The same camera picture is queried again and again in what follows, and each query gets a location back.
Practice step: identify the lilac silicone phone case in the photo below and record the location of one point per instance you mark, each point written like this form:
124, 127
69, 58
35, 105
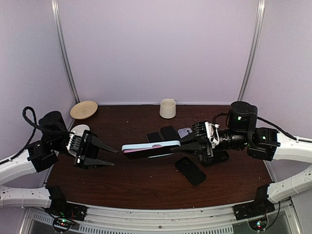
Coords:
184, 132

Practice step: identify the white patterned bowl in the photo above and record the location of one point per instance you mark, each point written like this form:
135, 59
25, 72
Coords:
79, 129

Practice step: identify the black phone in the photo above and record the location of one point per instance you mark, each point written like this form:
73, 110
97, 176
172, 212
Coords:
154, 137
169, 133

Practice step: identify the left aluminium corner post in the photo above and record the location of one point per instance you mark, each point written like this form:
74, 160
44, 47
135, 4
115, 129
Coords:
64, 54

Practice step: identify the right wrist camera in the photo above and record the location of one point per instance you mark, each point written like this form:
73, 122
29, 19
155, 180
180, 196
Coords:
206, 132

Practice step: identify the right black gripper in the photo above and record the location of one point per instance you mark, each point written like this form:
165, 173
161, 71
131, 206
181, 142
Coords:
203, 148

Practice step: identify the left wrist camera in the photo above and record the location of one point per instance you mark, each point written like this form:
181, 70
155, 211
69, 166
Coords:
75, 144

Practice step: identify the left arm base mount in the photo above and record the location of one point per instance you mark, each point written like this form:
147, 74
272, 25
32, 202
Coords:
69, 211

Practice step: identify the cream textured mug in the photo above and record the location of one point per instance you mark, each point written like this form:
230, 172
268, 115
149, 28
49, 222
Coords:
167, 108

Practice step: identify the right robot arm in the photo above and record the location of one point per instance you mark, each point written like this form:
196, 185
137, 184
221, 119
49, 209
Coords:
247, 131

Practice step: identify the black phone case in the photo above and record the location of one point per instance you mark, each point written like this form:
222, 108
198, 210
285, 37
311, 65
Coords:
218, 158
191, 171

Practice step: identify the beige ceramic plate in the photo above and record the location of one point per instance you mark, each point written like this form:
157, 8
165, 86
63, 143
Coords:
83, 110

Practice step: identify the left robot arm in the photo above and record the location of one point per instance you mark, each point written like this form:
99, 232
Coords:
40, 155

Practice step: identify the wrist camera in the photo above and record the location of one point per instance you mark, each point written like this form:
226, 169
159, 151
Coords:
206, 132
75, 144

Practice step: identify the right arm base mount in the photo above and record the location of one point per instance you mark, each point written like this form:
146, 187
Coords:
252, 209

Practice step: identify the aluminium corner post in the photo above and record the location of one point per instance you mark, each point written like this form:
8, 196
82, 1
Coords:
64, 54
258, 25

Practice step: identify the right aluminium corner post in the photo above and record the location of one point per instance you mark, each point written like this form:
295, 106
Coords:
258, 25

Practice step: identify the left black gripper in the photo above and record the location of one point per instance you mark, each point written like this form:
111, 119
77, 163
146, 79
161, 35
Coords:
87, 155

